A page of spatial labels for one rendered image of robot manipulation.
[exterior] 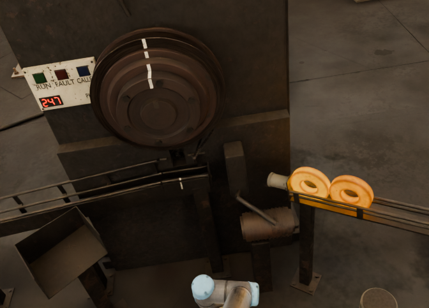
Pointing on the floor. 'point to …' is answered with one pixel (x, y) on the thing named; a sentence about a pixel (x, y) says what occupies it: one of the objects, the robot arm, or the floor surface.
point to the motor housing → (257, 224)
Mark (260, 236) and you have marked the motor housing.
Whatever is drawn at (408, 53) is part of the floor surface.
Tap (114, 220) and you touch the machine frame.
